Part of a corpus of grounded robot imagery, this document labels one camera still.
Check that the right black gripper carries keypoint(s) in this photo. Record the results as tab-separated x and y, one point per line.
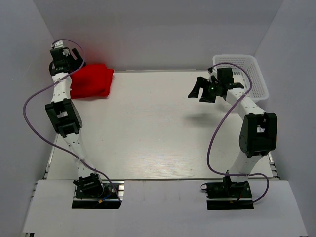
202	82

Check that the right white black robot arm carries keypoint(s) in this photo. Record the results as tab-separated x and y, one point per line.
258	134

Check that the white plastic basket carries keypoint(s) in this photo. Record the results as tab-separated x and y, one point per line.
249	64

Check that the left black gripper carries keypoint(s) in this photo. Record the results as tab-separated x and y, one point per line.
78	62

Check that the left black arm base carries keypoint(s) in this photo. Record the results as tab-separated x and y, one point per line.
99	198

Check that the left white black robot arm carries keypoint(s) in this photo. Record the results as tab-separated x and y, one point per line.
66	120

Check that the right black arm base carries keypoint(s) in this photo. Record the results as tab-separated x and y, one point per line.
228	195

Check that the folded red t shirt stack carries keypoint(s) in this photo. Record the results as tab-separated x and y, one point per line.
92	81

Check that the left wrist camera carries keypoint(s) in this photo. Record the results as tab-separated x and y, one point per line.
57	44

